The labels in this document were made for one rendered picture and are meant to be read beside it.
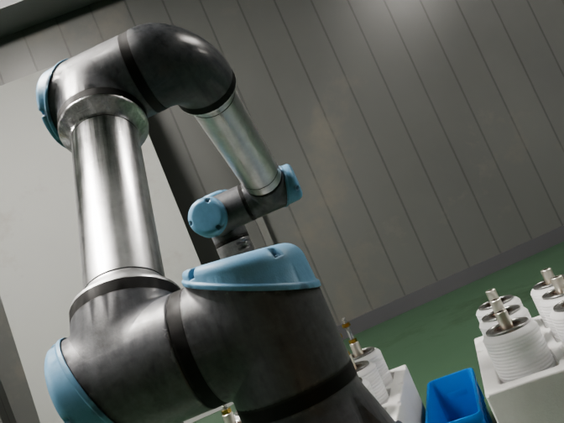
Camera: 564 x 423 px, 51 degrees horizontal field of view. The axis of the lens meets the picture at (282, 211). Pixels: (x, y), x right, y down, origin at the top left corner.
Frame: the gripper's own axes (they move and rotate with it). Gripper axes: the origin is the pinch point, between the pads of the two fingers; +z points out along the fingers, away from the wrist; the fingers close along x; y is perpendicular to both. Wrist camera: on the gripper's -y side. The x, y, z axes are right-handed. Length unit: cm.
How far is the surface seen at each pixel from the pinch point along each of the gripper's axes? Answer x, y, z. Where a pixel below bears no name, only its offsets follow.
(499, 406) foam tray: 40.9, -3.7, 18.9
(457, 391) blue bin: 11.8, -31.7, 26.5
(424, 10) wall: -65, -242, -120
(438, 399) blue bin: 8.1, -28.8, 26.6
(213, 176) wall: -157, -122, -76
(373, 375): 14.6, -6.3, 11.4
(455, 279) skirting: -94, -201, 30
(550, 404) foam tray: 47, -8, 21
